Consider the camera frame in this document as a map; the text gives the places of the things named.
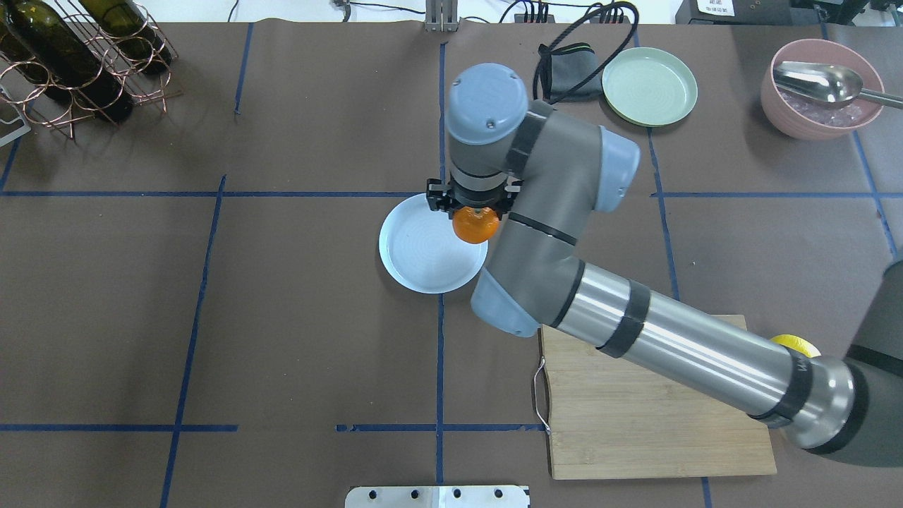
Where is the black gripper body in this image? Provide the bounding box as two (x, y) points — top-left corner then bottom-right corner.
(426, 178), (523, 215)

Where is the orange mandarin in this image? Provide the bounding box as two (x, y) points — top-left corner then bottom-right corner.
(451, 207), (501, 245)

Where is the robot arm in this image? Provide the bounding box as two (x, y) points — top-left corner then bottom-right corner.
(427, 62), (902, 467)

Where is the light blue plate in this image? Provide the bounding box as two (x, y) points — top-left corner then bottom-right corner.
(378, 193), (488, 294)

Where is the green plate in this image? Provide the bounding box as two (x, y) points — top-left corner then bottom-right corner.
(601, 47), (698, 128)

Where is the dark folded cloth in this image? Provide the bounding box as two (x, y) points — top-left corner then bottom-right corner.
(538, 42), (603, 103)

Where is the bamboo cutting board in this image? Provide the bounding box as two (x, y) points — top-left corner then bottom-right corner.
(539, 326), (777, 481)

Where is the pink bowl with ice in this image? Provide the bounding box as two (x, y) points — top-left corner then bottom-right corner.
(759, 39), (884, 140)

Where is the dark wine bottle back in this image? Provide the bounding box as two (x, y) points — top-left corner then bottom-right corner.
(80, 1), (172, 76)

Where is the dark wine bottle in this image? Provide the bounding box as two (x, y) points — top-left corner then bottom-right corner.
(2, 1), (133, 124)
(80, 1), (172, 76)
(1, 23), (46, 85)

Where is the yellow lemon far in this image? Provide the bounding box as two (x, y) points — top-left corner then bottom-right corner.
(770, 334), (822, 359)

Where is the metal scoop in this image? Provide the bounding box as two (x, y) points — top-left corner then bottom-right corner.
(772, 61), (902, 109)

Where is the dark wine bottle middle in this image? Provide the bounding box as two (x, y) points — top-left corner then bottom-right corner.
(2, 1), (133, 124)

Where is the dark wine bottle front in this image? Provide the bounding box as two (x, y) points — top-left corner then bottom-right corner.
(1, 23), (46, 85)

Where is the aluminium frame post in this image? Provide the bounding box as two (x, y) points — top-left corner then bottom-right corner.
(425, 0), (460, 32)

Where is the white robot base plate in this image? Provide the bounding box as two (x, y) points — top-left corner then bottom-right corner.
(344, 485), (531, 507)

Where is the copper wire wine rack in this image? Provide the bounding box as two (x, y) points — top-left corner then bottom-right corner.
(2, 1), (183, 138)

